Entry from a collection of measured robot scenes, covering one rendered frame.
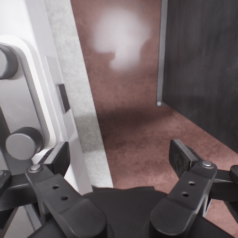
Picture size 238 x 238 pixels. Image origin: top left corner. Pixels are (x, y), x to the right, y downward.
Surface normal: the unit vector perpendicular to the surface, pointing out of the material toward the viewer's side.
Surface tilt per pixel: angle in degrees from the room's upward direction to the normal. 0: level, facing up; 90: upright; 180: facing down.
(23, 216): 0
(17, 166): 90
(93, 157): 0
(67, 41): 0
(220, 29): 90
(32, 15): 90
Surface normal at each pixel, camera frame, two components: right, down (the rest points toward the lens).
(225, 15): -1.00, 0.01
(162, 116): 0.03, 0.29
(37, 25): 0.99, -0.17
